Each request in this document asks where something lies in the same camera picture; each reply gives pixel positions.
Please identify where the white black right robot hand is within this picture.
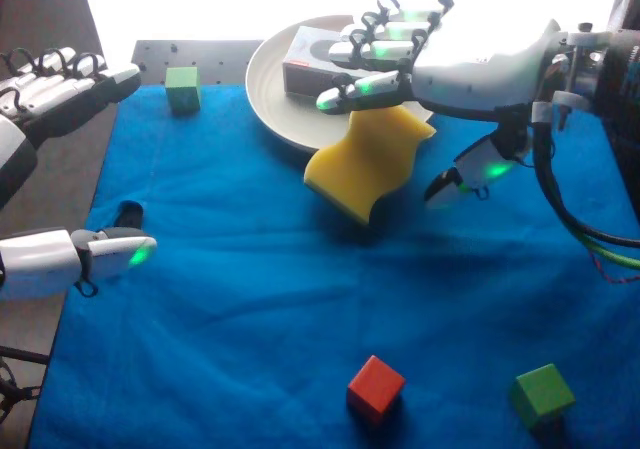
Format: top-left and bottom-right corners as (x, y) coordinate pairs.
(0, 46), (158, 303)

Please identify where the yellow green sponge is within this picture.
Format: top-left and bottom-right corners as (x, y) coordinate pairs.
(303, 106), (437, 228)

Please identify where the white plate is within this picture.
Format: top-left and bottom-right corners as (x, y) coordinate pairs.
(244, 14), (436, 154)

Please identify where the green cube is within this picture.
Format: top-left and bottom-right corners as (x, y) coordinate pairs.
(164, 66), (202, 116)
(509, 363), (576, 429)

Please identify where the black perforated board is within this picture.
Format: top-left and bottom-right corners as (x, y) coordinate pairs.
(132, 38), (264, 88)

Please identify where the black metal rod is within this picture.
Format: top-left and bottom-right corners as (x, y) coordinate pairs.
(0, 346), (51, 366)

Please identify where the blue table cloth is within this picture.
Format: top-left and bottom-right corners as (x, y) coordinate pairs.
(27, 83), (640, 449)

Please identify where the red cube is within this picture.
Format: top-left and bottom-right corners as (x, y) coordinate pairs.
(346, 354), (406, 426)

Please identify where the black cable tangle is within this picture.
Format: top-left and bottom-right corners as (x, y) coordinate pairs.
(0, 363), (41, 424)

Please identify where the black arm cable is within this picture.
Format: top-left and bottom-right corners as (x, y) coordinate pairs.
(532, 118), (640, 249)

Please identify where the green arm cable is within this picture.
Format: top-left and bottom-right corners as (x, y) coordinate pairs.
(544, 168), (640, 271)

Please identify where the thin red wire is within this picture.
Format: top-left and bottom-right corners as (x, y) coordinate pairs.
(588, 248), (640, 286)

